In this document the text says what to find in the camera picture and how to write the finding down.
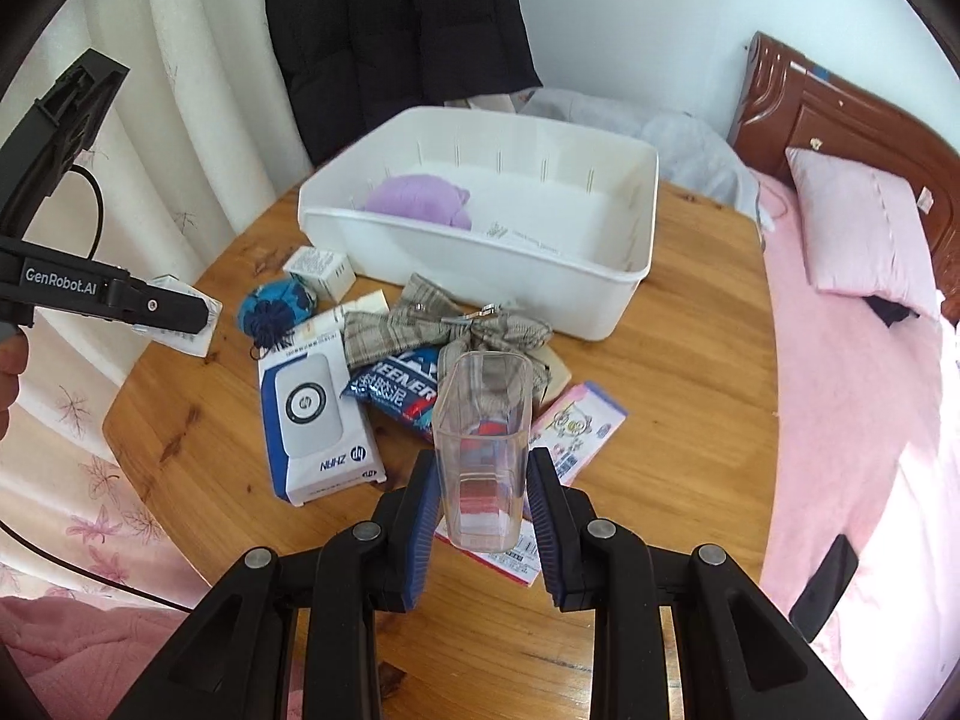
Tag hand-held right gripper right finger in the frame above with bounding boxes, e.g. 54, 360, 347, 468
525, 447, 871, 720

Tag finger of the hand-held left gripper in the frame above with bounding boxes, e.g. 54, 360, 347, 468
112, 270, 211, 338

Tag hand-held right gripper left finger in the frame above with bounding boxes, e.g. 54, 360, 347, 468
109, 450, 443, 720

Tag clear plastic cup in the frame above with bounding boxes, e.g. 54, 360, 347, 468
431, 350, 535, 550

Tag blue patterned pouch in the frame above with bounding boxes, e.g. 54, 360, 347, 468
240, 275, 320, 353

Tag pink card packet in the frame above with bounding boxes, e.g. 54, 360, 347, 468
529, 381, 629, 487

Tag blue snack packet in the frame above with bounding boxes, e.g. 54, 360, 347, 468
339, 349, 443, 443

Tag white and blue device box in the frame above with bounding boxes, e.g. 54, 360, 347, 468
257, 349, 389, 509

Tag small white box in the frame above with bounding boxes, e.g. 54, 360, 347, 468
283, 246, 355, 299

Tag long white tube box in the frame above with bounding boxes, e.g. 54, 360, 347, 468
296, 289, 391, 350

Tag plaid bow hair clip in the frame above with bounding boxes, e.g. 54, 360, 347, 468
343, 272, 556, 421

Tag white plastic bin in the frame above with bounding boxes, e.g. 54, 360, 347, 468
298, 106, 661, 342

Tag person's left hand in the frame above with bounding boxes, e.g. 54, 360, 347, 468
0, 334, 29, 440

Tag tan card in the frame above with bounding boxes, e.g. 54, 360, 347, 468
529, 345, 575, 410

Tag white floral curtain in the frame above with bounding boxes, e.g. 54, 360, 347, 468
0, 0, 316, 601

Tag purple plush toy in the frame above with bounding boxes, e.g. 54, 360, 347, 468
364, 174, 473, 230

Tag black phone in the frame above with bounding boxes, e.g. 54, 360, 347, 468
787, 534, 860, 644

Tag pink bed sheet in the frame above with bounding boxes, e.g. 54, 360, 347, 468
750, 169, 960, 691

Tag black puffer jacket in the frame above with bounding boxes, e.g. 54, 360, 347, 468
262, 0, 545, 166

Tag pink quilted blanket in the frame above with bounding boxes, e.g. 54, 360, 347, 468
0, 592, 203, 720

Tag grey garment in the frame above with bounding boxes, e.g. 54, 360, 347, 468
517, 88, 766, 233

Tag small dark object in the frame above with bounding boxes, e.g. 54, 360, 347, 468
862, 295, 920, 329

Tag plain pink pillow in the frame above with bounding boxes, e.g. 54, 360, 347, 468
785, 148, 947, 323

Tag wooden headboard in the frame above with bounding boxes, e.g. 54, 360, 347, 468
727, 31, 960, 241

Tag black cable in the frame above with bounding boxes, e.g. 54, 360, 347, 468
71, 163, 104, 262
0, 521, 196, 612

